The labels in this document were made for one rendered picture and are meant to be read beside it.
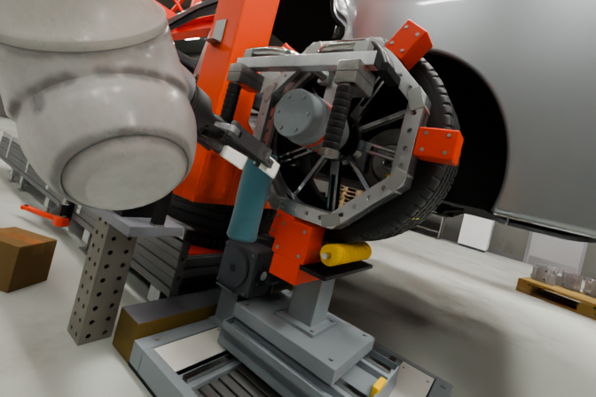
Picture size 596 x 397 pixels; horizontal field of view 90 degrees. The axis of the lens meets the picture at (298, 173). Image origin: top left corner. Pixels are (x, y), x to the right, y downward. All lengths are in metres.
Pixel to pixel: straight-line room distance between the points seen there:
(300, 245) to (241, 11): 0.82
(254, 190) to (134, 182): 0.64
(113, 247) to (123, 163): 0.98
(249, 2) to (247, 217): 0.76
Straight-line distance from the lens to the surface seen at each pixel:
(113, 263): 1.20
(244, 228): 0.85
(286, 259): 0.89
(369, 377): 1.14
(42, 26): 0.22
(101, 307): 1.26
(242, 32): 1.18
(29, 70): 0.22
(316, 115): 0.74
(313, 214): 0.85
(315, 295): 1.04
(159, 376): 1.07
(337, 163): 0.95
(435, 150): 0.75
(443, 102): 0.88
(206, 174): 1.09
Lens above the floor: 0.69
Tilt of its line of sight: 1 degrees up
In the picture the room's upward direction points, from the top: 14 degrees clockwise
